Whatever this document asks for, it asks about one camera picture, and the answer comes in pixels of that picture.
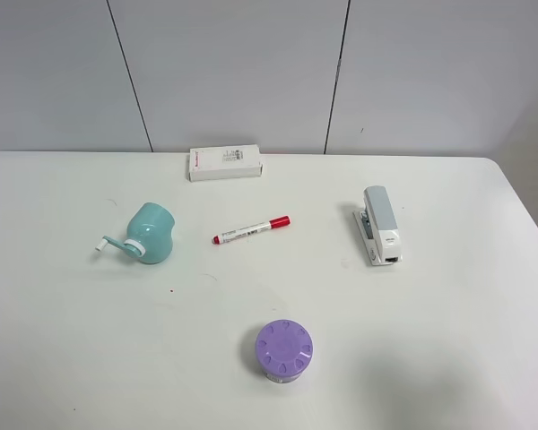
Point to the teal pencil sharpener with crank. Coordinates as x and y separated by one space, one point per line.
148 235

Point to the white and grey stapler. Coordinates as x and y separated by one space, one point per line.
378 228

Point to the red cap whiteboard marker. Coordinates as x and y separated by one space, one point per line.
239 233

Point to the small white cardboard box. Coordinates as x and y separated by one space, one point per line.
217 163

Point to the purple lidded jar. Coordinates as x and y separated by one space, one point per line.
284 350

